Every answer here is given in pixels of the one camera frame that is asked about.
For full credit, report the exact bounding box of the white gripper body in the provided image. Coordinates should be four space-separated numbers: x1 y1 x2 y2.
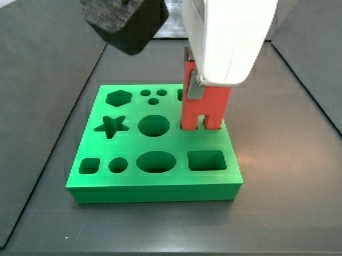
182 0 278 87

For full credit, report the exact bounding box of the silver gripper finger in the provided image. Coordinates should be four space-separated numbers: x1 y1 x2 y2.
184 46 204 100

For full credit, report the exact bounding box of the red double-square peg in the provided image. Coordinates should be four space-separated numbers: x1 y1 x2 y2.
180 61 231 130

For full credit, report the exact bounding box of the black foam pad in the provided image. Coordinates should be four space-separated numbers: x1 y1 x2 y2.
80 0 168 55

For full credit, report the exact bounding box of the green shape-sorter block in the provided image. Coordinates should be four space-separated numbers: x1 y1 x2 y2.
65 84 243 204

